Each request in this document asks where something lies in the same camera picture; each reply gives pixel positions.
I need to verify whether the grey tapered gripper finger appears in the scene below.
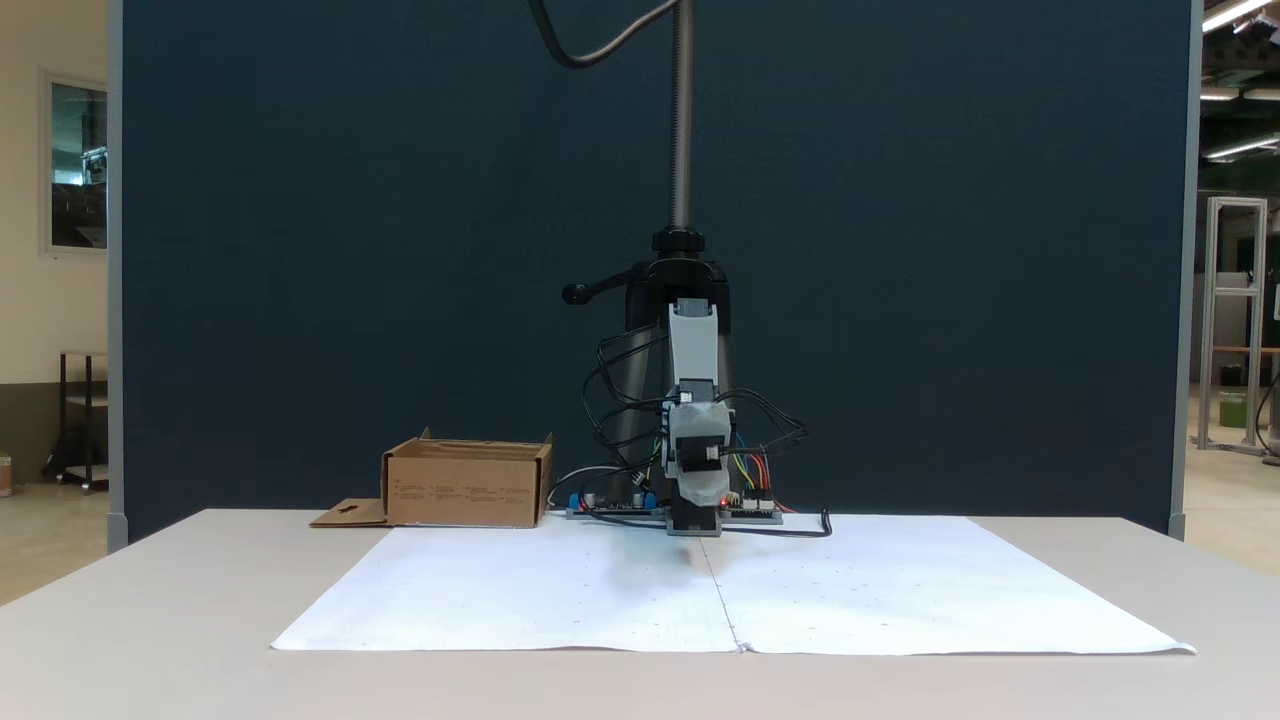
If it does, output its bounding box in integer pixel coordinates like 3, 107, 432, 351
682, 466, 732, 512

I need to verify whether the circuit board with blue parts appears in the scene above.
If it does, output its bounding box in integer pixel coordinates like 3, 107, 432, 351
565, 492, 669, 523

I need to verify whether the white paper sheet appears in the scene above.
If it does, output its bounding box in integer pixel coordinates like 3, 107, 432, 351
272, 527, 741, 653
700, 515, 1197, 657

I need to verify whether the brown cardboard box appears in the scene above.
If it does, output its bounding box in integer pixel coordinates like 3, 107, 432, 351
310, 428, 554, 529

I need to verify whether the black tripod with metal pole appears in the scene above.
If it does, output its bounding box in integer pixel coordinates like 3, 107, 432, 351
563, 0, 741, 506

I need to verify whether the dark blue partition panel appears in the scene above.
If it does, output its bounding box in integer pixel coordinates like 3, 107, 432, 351
108, 0, 1204, 541

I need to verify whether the dark shelf cart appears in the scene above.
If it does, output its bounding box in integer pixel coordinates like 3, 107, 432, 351
42, 350, 109, 493

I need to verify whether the coloured jumper wire bundle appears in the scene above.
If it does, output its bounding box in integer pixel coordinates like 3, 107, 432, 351
730, 435, 776, 499

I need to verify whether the circuit board with coloured wires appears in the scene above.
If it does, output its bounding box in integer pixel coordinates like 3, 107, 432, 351
720, 495, 784, 525

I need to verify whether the grey thin cable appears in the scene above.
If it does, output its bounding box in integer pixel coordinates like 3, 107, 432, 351
548, 463, 631, 509

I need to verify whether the grey hanging cable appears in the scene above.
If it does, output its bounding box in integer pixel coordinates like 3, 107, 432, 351
528, 0, 681, 69

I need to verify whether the aluminium profile frame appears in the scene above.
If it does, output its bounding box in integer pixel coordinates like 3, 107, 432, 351
1197, 196, 1269, 456

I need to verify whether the wall window with frame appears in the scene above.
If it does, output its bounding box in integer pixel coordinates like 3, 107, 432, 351
42, 72, 109, 256

